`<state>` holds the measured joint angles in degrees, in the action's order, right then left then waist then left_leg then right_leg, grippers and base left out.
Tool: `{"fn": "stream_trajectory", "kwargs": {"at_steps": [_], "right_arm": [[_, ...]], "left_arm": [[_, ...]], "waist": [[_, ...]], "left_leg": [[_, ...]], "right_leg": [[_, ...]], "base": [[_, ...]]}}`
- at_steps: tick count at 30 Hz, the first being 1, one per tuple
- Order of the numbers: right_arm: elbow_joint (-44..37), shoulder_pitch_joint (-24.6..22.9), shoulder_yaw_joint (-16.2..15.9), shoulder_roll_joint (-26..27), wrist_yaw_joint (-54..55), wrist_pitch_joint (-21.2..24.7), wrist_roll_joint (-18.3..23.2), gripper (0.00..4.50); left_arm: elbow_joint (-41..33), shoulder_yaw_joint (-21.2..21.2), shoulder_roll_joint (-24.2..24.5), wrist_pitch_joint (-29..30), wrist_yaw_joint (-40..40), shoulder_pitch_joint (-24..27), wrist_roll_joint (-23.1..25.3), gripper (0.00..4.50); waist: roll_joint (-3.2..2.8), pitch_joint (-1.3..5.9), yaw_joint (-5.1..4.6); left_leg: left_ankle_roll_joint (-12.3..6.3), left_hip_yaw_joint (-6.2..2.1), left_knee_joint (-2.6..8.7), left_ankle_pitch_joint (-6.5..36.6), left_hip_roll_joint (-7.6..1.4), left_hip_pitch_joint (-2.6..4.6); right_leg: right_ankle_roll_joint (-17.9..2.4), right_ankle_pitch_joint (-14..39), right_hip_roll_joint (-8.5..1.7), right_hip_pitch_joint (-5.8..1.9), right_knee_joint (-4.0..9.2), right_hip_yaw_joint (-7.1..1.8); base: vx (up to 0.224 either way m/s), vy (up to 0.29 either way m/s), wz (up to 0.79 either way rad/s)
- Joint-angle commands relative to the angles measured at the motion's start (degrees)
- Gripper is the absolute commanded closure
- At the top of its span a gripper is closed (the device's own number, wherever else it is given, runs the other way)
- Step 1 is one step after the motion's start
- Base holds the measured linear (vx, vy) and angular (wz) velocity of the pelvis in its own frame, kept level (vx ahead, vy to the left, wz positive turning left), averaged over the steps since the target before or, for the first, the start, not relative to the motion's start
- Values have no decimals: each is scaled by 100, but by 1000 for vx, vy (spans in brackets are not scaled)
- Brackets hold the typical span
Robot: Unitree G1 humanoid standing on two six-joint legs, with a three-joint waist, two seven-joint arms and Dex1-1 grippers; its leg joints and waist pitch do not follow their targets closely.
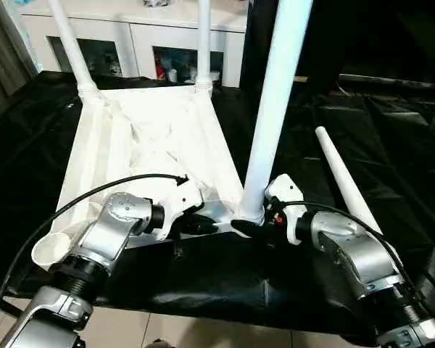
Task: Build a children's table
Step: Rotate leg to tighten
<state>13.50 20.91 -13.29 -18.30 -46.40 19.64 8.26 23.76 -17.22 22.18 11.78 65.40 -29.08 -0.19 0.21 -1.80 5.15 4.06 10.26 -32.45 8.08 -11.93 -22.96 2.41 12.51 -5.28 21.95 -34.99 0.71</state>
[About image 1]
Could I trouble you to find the black glossy mat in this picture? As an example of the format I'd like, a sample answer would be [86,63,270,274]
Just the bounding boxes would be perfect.
[0,70,435,336]

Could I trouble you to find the white plastic table top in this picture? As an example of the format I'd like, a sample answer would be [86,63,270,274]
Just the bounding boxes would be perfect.
[31,85,266,272]

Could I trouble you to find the black long pole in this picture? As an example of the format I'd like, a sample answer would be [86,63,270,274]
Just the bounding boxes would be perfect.
[339,73,435,91]

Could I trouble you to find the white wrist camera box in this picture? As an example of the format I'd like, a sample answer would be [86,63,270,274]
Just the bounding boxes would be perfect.
[158,175,207,243]
[263,173,310,247]

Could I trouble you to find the white plastic table leg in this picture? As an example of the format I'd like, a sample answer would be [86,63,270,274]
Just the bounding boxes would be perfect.
[239,0,315,225]
[46,0,99,96]
[314,126,384,236]
[195,0,215,92]

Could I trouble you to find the black backdrop cloth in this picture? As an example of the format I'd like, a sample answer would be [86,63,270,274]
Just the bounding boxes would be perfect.
[239,0,435,85]

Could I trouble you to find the black metal table leg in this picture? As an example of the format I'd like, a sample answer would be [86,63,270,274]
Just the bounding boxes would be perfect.
[0,299,23,317]

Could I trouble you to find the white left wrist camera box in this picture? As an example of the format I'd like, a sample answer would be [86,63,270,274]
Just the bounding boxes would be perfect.
[158,175,207,243]

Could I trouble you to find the white cabinet with glass doors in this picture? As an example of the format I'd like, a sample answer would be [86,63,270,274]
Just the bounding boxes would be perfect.
[20,0,248,88]

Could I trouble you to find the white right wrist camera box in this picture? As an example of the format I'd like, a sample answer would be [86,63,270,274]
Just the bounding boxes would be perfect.
[263,173,310,247]

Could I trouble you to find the grey brown curtain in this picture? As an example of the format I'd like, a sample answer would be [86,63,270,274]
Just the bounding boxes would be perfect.
[0,0,40,98]

